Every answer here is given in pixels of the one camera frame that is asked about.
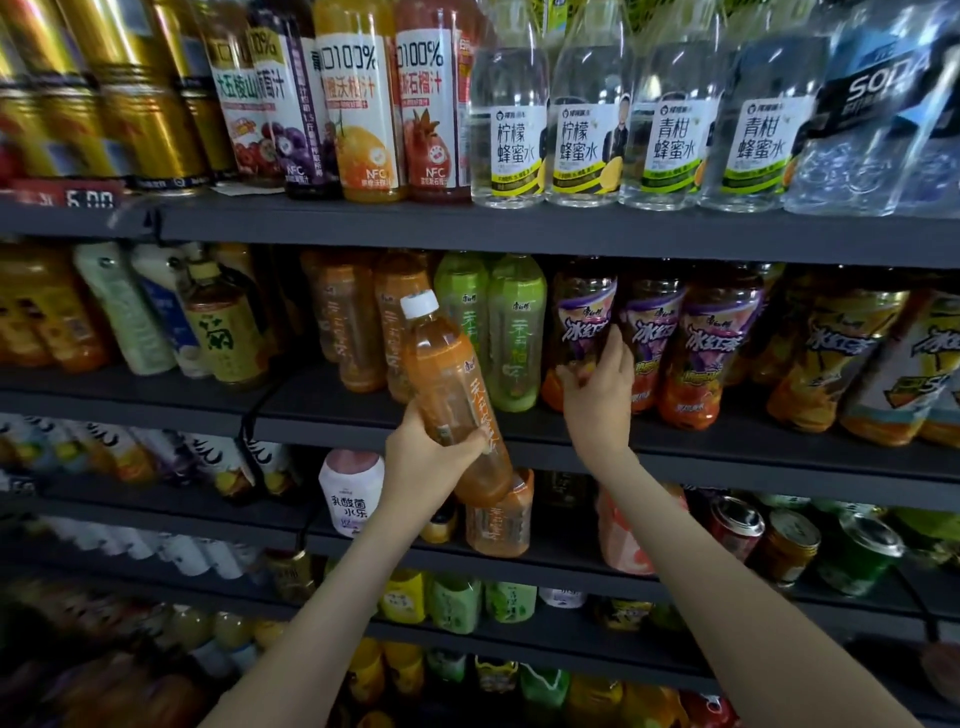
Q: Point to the white bottle green label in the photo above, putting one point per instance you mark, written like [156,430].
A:
[124,315]

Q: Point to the white bottle blue label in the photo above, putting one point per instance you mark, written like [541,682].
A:
[169,300]

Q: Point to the person's right thumb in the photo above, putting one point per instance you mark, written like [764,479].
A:
[573,377]

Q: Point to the clear bottle yellow lemon label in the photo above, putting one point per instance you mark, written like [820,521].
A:
[510,127]
[589,127]

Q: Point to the person's left hand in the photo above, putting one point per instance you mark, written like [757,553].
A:
[416,472]

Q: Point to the small gold can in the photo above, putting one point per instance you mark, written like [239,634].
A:
[291,574]

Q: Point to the white bottle pink cap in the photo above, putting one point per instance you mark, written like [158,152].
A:
[351,491]

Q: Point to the red pomegranate juice bottle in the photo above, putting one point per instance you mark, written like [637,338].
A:
[431,112]

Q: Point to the person's left thumb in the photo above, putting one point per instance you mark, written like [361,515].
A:
[465,444]

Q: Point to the green drink can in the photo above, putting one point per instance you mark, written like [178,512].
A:
[859,555]

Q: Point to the yellow label iced tea bottle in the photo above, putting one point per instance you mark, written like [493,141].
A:
[911,375]
[840,352]

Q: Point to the row of colourful bottles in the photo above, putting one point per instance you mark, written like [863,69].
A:
[450,682]

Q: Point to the clear bottle green citrus label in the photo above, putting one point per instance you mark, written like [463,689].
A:
[765,127]
[671,127]

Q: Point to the pink drink bottle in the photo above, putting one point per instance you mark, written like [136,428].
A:
[622,540]

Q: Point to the dark grey shelf board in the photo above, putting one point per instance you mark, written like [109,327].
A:
[562,645]
[525,232]
[337,416]
[225,517]

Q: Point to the stack of gold cans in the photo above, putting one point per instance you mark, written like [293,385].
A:
[112,97]

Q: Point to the red drink can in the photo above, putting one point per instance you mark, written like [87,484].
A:
[735,525]

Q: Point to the green tea bottle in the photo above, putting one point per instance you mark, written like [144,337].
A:
[459,300]
[516,330]

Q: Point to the small yellow bottle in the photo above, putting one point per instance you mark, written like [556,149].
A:
[439,525]

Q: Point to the purple label iced tea bottle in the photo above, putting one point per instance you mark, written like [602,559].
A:
[651,330]
[709,345]
[581,315]

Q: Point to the orange drink bottle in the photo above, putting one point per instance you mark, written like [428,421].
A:
[52,307]

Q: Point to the person's right forearm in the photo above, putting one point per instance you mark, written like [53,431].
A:
[720,600]

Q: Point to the person's right hand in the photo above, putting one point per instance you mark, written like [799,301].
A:
[600,412]

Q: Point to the person's left forearm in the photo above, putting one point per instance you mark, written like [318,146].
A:
[322,622]

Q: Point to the red price tag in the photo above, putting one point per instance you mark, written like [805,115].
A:
[67,193]

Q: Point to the orange drink can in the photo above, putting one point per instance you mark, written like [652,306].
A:
[787,547]

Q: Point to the red fruit juice bottle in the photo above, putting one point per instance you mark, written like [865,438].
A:
[240,105]

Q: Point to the orange juice bottle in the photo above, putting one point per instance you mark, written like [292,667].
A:
[360,112]

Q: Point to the row of yellow-white label bottles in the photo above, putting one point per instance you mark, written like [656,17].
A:
[150,450]

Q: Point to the orange tea bottle white cap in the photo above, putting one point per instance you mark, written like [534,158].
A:
[450,375]

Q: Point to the clear soda water bottle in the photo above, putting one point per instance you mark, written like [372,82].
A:
[870,112]

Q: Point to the purple grape juice bottle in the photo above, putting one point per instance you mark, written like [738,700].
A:
[296,112]

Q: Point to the yellow label herbal tea bottle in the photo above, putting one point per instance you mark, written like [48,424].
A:
[225,330]

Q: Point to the row of white bottles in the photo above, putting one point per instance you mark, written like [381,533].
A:
[165,551]

